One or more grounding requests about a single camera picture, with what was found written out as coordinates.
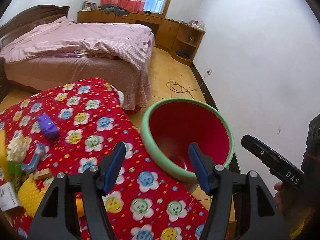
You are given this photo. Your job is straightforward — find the yellow foam net piece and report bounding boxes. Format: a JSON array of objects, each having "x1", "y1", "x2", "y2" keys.
[{"x1": 17, "y1": 177, "x2": 48, "y2": 218}]

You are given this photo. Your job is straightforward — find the white foam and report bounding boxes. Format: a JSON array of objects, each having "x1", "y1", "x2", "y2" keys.
[{"x1": 7, "y1": 134, "x2": 27, "y2": 164}]

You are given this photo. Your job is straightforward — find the items on corner shelf top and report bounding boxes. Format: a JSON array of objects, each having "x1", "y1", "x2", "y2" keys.
[{"x1": 189, "y1": 20, "x2": 205, "y2": 31}]

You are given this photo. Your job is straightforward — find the dark wooden headboard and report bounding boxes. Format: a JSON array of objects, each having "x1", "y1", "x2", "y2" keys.
[{"x1": 1, "y1": 5, "x2": 69, "y2": 49}]

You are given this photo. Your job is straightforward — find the yellow foam net sheet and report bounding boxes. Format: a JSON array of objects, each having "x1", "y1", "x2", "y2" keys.
[{"x1": 0, "y1": 129, "x2": 10, "y2": 182}]

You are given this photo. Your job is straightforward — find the red smiley flower blanket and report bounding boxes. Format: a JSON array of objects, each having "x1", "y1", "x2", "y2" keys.
[{"x1": 1, "y1": 78, "x2": 208, "y2": 239}]

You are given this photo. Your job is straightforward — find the red bin with green rim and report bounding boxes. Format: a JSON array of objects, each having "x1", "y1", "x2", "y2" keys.
[{"x1": 140, "y1": 98, "x2": 234, "y2": 184}]

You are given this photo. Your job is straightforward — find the right hand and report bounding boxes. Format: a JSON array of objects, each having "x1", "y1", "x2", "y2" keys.
[{"x1": 274, "y1": 182, "x2": 319, "y2": 239}]

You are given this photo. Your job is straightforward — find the blue toothpaste tube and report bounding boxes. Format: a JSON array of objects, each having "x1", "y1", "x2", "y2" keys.
[{"x1": 21, "y1": 143, "x2": 46, "y2": 173}]

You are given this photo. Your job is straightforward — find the white medicine box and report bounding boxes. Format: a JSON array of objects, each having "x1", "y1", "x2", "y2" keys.
[{"x1": 0, "y1": 182, "x2": 21, "y2": 211}]

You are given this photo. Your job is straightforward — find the purple wrapper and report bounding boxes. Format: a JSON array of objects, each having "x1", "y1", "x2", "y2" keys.
[{"x1": 36, "y1": 113, "x2": 60, "y2": 139}]

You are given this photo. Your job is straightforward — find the dark clothes on desk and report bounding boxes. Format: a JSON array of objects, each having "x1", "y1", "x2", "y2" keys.
[{"x1": 101, "y1": 4, "x2": 130, "y2": 16}]

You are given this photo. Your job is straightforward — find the books on desk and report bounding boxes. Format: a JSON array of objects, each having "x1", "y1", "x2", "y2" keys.
[{"x1": 82, "y1": 1, "x2": 97, "y2": 11}]

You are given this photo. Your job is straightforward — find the small wooden block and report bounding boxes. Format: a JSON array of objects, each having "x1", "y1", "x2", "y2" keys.
[{"x1": 33, "y1": 168, "x2": 52, "y2": 180}]

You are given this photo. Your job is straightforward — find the long wooden desk cabinet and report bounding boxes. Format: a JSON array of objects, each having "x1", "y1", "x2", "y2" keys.
[{"x1": 77, "y1": 10, "x2": 205, "y2": 66}]

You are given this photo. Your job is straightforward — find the coiled cable on floor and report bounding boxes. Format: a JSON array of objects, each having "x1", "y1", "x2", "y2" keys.
[{"x1": 166, "y1": 69, "x2": 213, "y2": 99}]

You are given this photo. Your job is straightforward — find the orange plastic bag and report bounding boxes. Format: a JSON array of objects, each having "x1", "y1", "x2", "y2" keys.
[{"x1": 76, "y1": 198, "x2": 85, "y2": 218}]

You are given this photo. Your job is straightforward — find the green wrapper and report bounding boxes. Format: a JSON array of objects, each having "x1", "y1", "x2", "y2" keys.
[{"x1": 8, "y1": 161, "x2": 22, "y2": 193}]

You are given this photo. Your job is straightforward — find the bed with pink duvet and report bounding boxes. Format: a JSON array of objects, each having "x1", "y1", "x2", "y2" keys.
[{"x1": 1, "y1": 17, "x2": 155, "y2": 111}]

